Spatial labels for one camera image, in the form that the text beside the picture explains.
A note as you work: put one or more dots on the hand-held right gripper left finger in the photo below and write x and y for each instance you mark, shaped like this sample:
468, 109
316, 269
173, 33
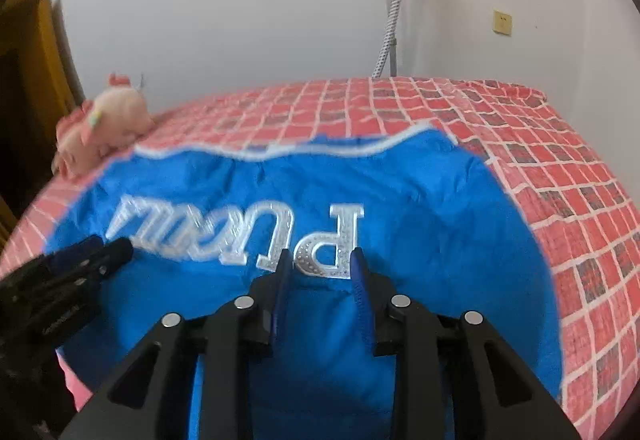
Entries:
279, 292

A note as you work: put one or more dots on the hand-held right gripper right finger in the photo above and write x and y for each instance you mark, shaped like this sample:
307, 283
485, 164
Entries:
361, 295

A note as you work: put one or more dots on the pink plush unicorn toy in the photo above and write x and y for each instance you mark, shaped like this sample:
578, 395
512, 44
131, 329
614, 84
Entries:
112, 120

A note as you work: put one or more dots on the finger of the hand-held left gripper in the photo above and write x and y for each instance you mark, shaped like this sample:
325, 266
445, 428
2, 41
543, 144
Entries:
75, 254
107, 257

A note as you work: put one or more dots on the yellow wall socket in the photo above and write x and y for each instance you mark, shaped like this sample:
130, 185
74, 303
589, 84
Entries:
502, 23

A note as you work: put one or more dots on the bed with red checked sheet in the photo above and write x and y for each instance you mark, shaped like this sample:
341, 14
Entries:
575, 170

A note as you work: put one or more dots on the blue puffer jacket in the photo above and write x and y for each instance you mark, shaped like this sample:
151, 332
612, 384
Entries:
425, 240

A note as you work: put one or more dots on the wooden door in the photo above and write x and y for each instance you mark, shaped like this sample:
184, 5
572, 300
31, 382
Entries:
30, 95

